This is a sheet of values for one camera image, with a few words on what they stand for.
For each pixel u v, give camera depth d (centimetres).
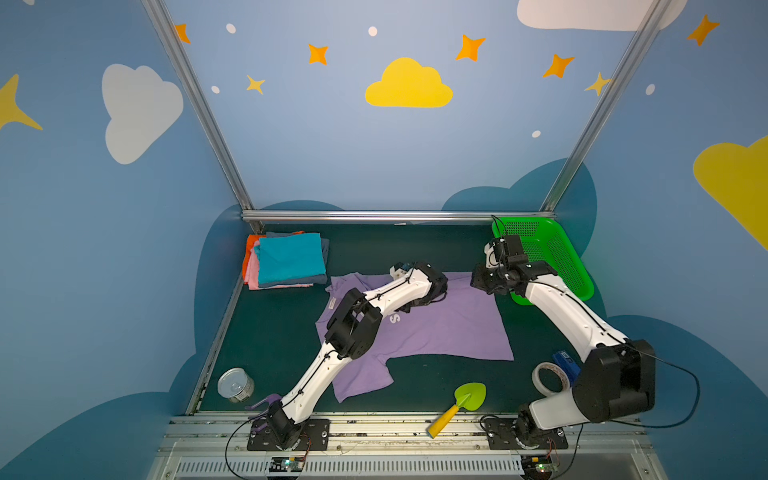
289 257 104
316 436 75
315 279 102
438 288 72
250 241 111
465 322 95
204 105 85
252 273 101
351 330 63
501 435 74
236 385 77
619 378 43
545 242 116
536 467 71
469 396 79
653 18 70
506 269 73
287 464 70
